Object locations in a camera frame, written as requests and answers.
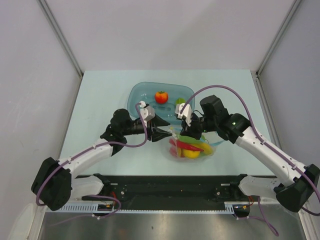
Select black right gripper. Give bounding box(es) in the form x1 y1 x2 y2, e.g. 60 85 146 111
180 112 217 141

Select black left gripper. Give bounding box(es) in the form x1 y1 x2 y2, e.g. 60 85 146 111
121 113 172 142

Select red chili pepper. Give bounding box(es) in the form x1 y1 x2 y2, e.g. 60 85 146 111
169 138 203 152

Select clear zip top bag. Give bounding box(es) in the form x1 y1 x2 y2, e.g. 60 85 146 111
164 126 225 162

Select yellow orange fruit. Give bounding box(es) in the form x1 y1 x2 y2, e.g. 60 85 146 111
182 149 201 159

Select green star fruit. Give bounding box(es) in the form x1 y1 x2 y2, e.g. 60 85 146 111
175 97 186 105

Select yellow banana bunch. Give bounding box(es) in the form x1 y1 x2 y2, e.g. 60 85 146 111
197 142 216 156

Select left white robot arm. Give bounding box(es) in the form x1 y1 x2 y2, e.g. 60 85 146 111
31 105 172 211

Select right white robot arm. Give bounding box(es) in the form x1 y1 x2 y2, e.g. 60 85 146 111
175 95 320 213

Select blue plastic food tub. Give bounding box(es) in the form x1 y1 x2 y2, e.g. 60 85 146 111
127 82 194 126

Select red tomato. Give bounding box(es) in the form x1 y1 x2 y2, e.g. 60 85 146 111
154 91 169 105

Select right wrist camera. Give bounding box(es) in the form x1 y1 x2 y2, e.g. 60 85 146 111
175 103 193 127

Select white slotted cable duct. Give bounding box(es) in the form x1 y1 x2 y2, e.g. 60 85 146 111
59 201 243 214

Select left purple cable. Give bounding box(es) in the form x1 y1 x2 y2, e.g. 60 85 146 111
35 102 148 227

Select purple cable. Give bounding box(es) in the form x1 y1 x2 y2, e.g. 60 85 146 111
180 84 320 237
35 102 148 227

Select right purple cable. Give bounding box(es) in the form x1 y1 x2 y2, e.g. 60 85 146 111
180 84 320 237

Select right aluminium frame post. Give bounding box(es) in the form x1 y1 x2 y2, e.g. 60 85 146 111
255 0 304 77

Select aluminium frame post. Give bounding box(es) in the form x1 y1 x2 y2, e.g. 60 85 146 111
36 0 84 79
255 0 304 77

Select left aluminium frame post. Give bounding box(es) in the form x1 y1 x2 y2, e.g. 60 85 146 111
36 0 84 79

